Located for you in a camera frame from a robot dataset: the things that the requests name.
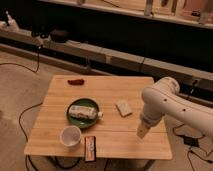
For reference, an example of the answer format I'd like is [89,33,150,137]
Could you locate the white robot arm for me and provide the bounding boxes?
[137,77,213,138]

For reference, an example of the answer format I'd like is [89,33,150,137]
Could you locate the tan sponge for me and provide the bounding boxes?
[115,100,132,117]

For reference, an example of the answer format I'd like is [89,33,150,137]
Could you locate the wooden table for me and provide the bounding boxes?
[24,75,172,160]

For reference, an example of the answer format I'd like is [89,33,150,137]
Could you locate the dark snack bar wrapper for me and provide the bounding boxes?
[84,136,96,162]

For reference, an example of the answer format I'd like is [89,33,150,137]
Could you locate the green plate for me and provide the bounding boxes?
[66,98,100,129]

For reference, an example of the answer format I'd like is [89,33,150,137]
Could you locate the white plastic bottle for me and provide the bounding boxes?
[68,105,102,119]

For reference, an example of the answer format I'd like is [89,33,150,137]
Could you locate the white paper cup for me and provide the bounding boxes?
[60,125,81,148]

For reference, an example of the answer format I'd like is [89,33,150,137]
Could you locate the black device on ledge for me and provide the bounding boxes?
[50,29,69,43]

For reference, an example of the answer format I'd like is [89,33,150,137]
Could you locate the black floor cable left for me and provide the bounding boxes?
[0,46,44,171]

